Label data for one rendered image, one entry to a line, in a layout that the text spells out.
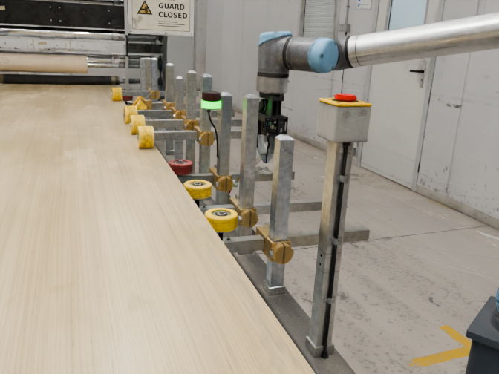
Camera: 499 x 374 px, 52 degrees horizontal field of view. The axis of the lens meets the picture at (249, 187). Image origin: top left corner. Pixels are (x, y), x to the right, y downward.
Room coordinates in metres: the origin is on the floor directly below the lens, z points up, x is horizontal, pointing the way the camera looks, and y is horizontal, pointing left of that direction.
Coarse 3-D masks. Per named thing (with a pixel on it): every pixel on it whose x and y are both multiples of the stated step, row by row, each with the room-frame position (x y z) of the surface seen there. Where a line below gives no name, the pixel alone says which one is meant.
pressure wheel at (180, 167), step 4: (172, 160) 1.64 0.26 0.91; (176, 160) 1.65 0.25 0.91; (180, 160) 1.63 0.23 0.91; (184, 160) 1.65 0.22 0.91; (188, 160) 1.65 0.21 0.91; (172, 164) 1.60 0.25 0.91; (176, 164) 1.59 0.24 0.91; (180, 164) 1.60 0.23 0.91; (184, 164) 1.60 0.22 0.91; (188, 164) 1.60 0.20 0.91; (172, 168) 1.59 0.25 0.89; (176, 168) 1.59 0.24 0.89; (180, 168) 1.59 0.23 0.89; (184, 168) 1.59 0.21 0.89; (188, 168) 1.60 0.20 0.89; (176, 172) 1.59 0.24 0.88; (180, 172) 1.59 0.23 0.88; (184, 172) 1.59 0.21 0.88; (188, 172) 1.60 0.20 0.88; (180, 176) 1.62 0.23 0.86
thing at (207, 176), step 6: (186, 174) 1.64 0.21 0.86; (192, 174) 1.64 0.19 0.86; (198, 174) 1.65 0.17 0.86; (204, 174) 1.65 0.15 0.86; (210, 174) 1.66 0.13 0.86; (234, 174) 1.68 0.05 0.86; (258, 174) 1.71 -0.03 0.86; (264, 174) 1.71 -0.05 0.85; (270, 174) 1.72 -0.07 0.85; (294, 174) 1.75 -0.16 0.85; (180, 180) 1.61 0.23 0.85; (186, 180) 1.62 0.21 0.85; (210, 180) 1.65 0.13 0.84; (258, 180) 1.71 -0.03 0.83; (264, 180) 1.71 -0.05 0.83; (270, 180) 1.72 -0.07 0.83
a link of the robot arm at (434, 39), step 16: (480, 16) 1.30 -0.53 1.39; (496, 16) 1.27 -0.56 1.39; (384, 32) 1.43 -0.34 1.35; (400, 32) 1.39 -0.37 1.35; (416, 32) 1.36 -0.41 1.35; (432, 32) 1.34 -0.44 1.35; (448, 32) 1.32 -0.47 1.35; (464, 32) 1.29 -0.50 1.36; (480, 32) 1.27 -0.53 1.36; (496, 32) 1.26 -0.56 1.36; (352, 48) 1.45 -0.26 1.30; (368, 48) 1.42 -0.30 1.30; (384, 48) 1.40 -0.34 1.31; (400, 48) 1.38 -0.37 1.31; (416, 48) 1.36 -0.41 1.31; (432, 48) 1.34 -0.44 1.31; (448, 48) 1.32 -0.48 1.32; (464, 48) 1.30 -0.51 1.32; (480, 48) 1.29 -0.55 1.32; (496, 48) 1.28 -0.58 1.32; (336, 64) 1.45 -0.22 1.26; (352, 64) 1.46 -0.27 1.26; (368, 64) 1.45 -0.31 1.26
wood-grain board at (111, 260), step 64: (0, 128) 2.04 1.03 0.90; (64, 128) 2.11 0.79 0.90; (128, 128) 2.18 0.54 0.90; (0, 192) 1.24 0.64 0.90; (64, 192) 1.27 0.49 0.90; (128, 192) 1.30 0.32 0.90; (0, 256) 0.87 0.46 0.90; (64, 256) 0.89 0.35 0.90; (128, 256) 0.90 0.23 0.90; (192, 256) 0.92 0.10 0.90; (0, 320) 0.66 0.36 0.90; (64, 320) 0.67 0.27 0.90; (128, 320) 0.68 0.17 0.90; (192, 320) 0.69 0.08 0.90; (256, 320) 0.70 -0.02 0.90
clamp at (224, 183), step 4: (212, 168) 1.70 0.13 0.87; (212, 172) 1.66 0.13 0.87; (216, 176) 1.62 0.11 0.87; (220, 176) 1.61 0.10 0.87; (224, 176) 1.61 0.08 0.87; (228, 176) 1.62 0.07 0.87; (216, 180) 1.61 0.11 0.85; (220, 180) 1.59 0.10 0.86; (224, 180) 1.59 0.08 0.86; (228, 180) 1.60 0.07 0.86; (212, 184) 1.66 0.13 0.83; (216, 184) 1.59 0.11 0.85; (220, 184) 1.59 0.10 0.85; (224, 184) 1.59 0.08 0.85; (228, 184) 1.60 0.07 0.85; (232, 184) 1.60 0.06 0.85; (216, 188) 1.61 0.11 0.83; (220, 188) 1.59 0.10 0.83; (224, 188) 1.59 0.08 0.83; (228, 188) 1.60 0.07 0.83
